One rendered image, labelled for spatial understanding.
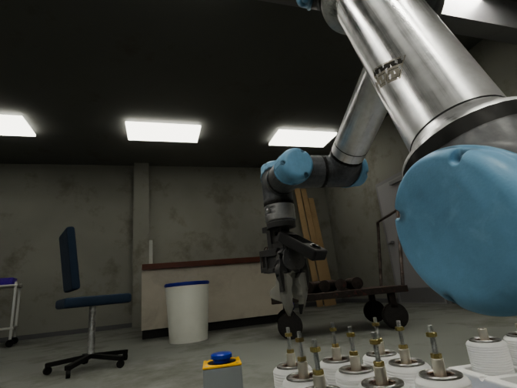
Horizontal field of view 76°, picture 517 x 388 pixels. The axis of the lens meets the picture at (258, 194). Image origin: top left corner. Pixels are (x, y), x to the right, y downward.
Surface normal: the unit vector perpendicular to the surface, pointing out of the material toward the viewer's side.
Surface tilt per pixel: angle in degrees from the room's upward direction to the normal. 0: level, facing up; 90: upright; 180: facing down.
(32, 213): 90
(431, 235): 97
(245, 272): 90
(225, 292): 90
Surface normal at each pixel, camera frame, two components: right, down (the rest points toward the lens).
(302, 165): 0.23, -0.29
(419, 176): -0.94, 0.13
